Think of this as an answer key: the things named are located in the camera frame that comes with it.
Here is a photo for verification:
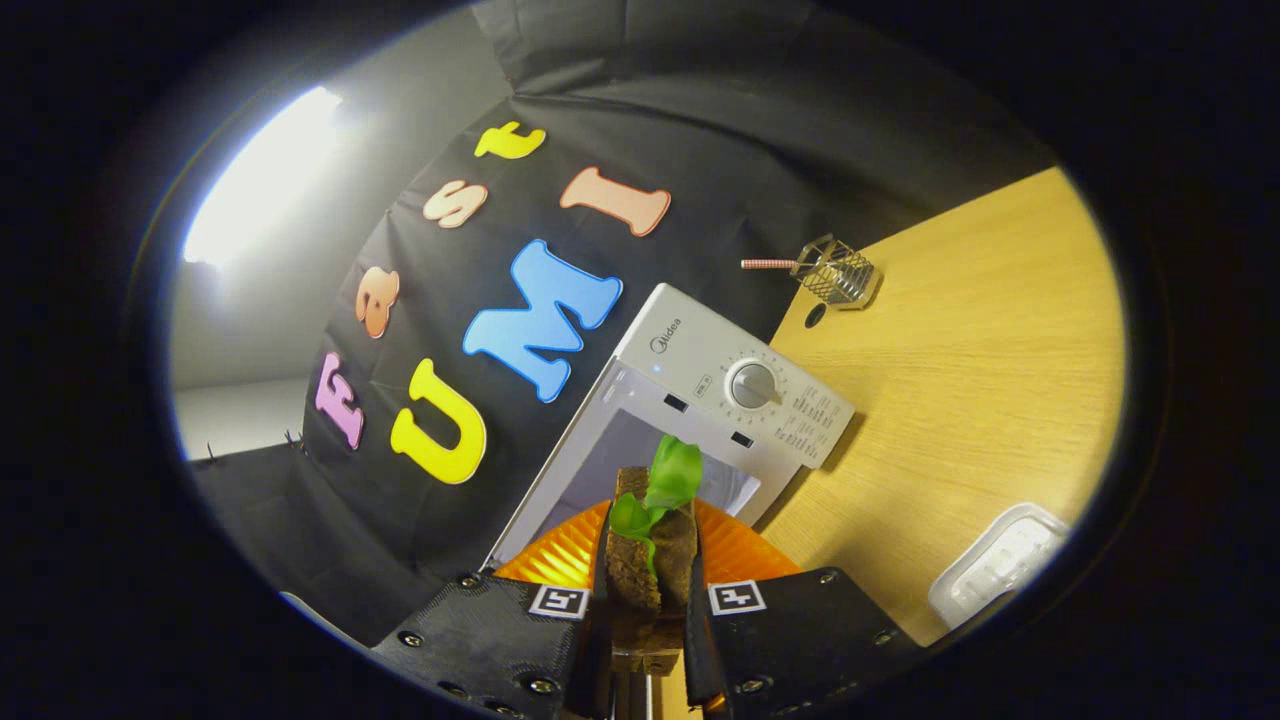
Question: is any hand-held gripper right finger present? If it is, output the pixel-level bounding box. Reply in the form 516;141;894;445
683;497;926;720

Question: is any white microwave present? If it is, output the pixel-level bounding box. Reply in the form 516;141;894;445
483;283;857;571

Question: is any wire mesh holder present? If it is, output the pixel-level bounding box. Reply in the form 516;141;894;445
790;234;883;311

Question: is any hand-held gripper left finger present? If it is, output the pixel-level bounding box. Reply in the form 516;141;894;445
370;498;613;720

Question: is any white plastic tray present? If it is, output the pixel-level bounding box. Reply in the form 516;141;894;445
928;503;1071;631

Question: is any brown bread lettuce sandwich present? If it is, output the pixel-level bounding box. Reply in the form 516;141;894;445
603;434;704;676

